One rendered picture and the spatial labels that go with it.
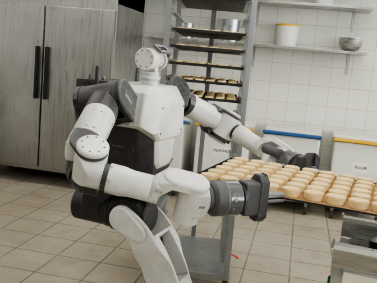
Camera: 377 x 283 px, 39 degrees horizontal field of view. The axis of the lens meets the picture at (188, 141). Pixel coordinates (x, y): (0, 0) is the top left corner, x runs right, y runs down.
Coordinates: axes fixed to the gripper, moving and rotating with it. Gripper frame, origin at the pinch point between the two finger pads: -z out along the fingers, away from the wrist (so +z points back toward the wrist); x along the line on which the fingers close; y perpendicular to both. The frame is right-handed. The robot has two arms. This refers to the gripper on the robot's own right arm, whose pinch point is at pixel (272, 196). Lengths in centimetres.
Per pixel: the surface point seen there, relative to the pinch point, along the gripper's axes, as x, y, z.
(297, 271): -101, 165, -139
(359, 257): -12.6, -12.9, -19.3
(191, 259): -86, 165, -59
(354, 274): -17.1, -13.1, -18.4
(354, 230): -14.1, 9.8, -37.6
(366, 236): -15.3, 7.1, -40.3
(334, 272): -19.4, -6.2, -18.1
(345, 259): -13.8, -10.7, -17.1
